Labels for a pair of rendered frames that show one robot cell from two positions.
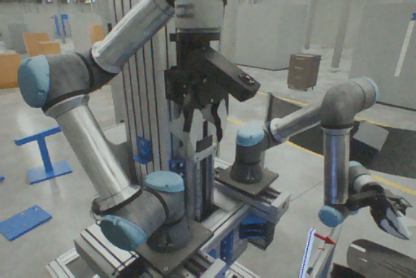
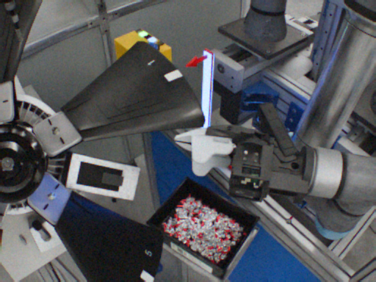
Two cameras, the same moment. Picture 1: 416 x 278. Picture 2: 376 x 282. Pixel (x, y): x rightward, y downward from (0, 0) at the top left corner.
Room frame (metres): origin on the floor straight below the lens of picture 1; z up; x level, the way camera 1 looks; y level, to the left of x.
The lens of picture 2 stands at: (0.60, -0.87, 1.56)
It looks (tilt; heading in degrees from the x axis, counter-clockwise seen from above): 49 degrees down; 100
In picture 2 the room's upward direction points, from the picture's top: straight up
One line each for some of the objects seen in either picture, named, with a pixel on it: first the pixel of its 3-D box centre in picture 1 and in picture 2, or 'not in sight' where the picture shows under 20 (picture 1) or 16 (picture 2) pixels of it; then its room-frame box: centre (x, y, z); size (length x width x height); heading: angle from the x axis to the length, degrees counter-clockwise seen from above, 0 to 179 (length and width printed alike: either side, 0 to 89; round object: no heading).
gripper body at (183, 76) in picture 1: (195, 68); not in sight; (0.47, 0.01, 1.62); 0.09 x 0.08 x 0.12; 50
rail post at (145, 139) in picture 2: not in sight; (153, 173); (0.29, -0.07, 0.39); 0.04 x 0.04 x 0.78; 50
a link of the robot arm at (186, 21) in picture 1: (197, 17); not in sight; (0.46, 0.01, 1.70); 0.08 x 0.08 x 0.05
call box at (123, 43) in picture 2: not in sight; (142, 56); (0.32, -0.09, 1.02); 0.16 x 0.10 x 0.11; 140
